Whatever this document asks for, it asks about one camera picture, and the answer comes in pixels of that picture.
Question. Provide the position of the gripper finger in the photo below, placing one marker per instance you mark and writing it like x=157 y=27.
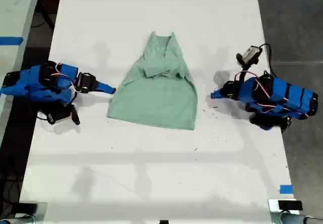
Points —
x=107 y=91
x=106 y=86
x=218 y=96
x=219 y=91

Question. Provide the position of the pale green T-shirt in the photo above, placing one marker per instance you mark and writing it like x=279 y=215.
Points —
x=156 y=103

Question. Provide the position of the blue and black arm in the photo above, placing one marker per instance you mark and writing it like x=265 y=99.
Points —
x=32 y=84
x=285 y=96

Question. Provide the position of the long blue tape strip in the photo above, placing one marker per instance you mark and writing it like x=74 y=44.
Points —
x=11 y=41

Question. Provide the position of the short blue tape piece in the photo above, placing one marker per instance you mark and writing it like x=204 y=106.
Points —
x=286 y=189

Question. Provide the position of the shiny metal plate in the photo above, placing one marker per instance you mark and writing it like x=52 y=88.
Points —
x=273 y=212
x=41 y=212

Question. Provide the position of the small black box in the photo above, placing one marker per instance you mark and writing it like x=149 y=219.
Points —
x=290 y=205
x=27 y=207

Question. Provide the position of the black camera stalk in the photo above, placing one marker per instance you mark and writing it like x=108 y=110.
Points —
x=74 y=114
x=241 y=62

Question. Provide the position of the grey camera box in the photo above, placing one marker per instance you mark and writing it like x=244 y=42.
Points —
x=251 y=53

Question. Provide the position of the black camera box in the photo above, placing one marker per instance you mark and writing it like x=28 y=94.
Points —
x=55 y=115

